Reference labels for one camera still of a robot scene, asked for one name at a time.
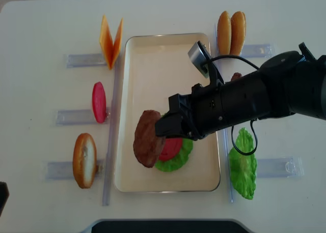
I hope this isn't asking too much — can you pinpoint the bun slice rack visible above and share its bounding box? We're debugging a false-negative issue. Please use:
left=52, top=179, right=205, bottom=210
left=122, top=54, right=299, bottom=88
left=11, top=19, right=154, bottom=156
left=217, top=11, right=232, bottom=55
left=230, top=11, right=247, bottom=55

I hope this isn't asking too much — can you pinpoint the red tomato slice on tray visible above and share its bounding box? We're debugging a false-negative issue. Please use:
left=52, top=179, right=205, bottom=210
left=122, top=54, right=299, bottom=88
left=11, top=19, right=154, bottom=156
left=158, top=138, right=183, bottom=161

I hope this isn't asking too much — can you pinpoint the pale yellow cheese slice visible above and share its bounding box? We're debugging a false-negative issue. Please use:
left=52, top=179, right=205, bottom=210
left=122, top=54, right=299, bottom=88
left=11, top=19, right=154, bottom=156
left=99, top=15, right=113, bottom=70

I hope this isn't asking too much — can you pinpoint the bun slice right rack outer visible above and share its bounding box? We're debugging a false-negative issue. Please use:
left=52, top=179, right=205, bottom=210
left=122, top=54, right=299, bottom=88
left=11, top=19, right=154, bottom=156
left=217, top=11, right=232, bottom=55

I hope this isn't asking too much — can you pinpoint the bun slice in left rack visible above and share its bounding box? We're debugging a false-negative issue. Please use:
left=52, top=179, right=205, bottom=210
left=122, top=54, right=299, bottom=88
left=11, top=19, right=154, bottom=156
left=73, top=133, right=97, bottom=189

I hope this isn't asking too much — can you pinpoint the green lettuce on tray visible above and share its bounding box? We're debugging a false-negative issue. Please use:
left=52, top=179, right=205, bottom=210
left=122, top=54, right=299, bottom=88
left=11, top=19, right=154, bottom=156
left=154, top=112, right=194, bottom=172

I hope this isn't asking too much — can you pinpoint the black camera cable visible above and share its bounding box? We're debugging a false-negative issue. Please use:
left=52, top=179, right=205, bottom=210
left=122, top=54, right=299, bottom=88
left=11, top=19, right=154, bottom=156
left=200, top=55, right=258, bottom=156

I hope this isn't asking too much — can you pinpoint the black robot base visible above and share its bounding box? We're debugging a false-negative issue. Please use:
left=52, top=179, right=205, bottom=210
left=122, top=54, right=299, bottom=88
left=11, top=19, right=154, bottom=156
left=83, top=219, right=251, bottom=233

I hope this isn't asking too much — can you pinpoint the clear plastic left rack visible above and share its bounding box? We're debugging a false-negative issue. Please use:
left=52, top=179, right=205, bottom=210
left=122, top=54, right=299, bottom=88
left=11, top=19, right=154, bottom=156
left=44, top=53, right=121, bottom=206

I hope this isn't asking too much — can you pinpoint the clear plastic rack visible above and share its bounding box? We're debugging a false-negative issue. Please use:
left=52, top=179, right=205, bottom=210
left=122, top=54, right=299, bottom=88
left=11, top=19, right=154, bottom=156
left=44, top=53, right=121, bottom=206
left=212, top=24, right=305, bottom=203

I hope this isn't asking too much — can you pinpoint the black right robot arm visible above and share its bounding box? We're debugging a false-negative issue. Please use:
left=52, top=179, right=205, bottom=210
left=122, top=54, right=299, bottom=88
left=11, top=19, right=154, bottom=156
left=155, top=42, right=325, bottom=140

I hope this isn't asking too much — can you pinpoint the bun slice right rack inner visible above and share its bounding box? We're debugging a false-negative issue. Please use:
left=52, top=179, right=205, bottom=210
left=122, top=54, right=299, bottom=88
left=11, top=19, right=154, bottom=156
left=230, top=11, right=247, bottom=55

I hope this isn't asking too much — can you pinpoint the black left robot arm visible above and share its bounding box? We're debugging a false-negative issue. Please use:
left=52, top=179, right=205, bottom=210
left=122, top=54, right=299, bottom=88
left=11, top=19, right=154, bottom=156
left=0, top=182, right=10, bottom=215

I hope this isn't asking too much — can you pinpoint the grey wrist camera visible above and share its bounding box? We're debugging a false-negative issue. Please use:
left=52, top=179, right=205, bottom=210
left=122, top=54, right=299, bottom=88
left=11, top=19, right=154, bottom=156
left=188, top=41, right=209, bottom=78

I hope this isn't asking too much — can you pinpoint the brown meat patty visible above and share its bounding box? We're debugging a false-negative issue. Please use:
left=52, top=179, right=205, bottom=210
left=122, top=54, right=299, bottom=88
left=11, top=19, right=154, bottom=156
left=231, top=72, right=242, bottom=81
left=133, top=110, right=166, bottom=168

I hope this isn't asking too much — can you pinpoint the green lettuce leaf in rack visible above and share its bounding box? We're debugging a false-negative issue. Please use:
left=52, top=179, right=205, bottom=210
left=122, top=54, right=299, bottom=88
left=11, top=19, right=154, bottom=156
left=229, top=128, right=257, bottom=200

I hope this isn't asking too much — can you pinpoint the orange cheese slice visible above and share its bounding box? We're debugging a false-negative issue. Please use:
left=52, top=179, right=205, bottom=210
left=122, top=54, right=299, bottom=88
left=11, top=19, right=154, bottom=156
left=112, top=18, right=124, bottom=67

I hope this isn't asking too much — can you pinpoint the clear plastic right rack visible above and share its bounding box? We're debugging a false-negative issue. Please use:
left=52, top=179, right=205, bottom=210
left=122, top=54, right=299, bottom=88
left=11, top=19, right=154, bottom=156
left=212, top=24, right=305, bottom=203

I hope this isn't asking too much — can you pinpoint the cream rectangular tray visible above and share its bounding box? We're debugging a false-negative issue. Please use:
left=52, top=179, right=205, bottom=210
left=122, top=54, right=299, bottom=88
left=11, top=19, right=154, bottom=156
left=114, top=33, right=221, bottom=192

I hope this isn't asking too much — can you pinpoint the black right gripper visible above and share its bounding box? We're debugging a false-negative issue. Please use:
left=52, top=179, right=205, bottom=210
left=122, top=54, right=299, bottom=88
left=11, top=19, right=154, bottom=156
left=155, top=84, right=222, bottom=140

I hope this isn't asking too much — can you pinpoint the red tomato slice in rack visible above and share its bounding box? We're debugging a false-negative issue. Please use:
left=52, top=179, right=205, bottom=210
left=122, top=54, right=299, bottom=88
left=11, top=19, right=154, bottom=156
left=92, top=82, right=106, bottom=123

